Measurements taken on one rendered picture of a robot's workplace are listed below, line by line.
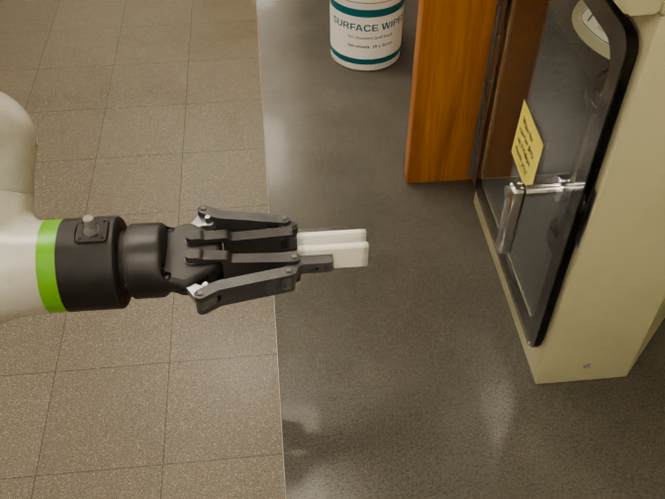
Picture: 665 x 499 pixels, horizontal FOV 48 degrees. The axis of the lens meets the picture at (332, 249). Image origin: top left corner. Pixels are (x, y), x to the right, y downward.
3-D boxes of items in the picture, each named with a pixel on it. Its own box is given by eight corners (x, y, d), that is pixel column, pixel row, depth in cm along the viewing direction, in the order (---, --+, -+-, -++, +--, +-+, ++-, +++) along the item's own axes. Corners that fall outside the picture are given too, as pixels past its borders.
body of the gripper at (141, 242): (116, 267, 69) (218, 261, 69) (125, 204, 75) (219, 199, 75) (131, 319, 74) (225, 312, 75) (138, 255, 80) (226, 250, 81)
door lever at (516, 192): (546, 255, 78) (539, 238, 80) (567, 187, 71) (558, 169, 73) (496, 259, 78) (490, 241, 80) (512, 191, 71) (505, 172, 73)
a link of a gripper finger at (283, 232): (190, 268, 77) (190, 257, 77) (299, 254, 78) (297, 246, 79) (185, 242, 74) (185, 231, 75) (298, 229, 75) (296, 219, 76)
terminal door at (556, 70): (476, 179, 106) (529, -116, 78) (537, 353, 85) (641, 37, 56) (471, 179, 106) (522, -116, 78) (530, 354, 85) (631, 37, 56)
